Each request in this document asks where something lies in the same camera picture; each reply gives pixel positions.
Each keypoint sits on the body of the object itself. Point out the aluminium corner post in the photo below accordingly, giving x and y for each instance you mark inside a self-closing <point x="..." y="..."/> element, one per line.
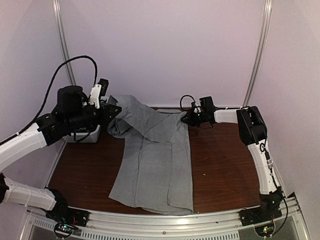
<point x="62" y="40"/>
<point x="263" y="36"/>

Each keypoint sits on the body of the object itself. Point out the grey long sleeve shirt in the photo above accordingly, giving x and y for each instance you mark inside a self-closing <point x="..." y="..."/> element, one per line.
<point x="156" y="170"/>

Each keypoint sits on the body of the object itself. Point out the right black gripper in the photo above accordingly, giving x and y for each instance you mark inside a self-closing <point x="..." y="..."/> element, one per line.
<point x="190" y="120"/>

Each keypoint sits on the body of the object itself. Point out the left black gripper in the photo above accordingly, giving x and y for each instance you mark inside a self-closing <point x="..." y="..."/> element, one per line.
<point x="105" y="115"/>

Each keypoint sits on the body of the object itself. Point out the white plastic basket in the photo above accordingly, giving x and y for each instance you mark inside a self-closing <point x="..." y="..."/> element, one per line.
<point x="85" y="136"/>

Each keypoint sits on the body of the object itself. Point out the right aluminium corner post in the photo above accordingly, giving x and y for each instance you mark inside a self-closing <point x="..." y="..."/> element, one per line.
<point x="263" y="36"/>

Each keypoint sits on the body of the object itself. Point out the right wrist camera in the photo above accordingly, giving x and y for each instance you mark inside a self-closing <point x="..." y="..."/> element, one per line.
<point x="195" y="108"/>

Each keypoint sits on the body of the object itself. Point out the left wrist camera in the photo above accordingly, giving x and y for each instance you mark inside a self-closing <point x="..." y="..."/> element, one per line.
<point x="97" y="91"/>

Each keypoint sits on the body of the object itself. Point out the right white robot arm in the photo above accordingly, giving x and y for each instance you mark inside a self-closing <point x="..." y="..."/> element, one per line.
<point x="253" y="133"/>

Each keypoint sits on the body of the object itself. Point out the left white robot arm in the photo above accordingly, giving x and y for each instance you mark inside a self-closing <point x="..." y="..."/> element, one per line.
<point x="37" y="136"/>

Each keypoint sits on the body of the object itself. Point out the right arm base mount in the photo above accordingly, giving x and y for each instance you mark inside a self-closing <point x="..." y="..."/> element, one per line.
<point x="260" y="217"/>

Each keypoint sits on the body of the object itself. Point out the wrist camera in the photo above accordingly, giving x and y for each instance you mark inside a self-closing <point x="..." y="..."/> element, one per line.
<point x="97" y="91"/>
<point x="195" y="108"/>

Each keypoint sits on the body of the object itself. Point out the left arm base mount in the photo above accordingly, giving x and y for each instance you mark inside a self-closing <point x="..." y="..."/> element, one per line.
<point x="68" y="222"/>

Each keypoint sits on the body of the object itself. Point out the aluminium front rail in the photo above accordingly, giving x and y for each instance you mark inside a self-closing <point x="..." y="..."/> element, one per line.
<point x="221" y="225"/>

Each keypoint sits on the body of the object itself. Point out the left aluminium corner post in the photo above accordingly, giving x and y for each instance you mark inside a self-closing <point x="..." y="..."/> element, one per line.
<point x="62" y="40"/>

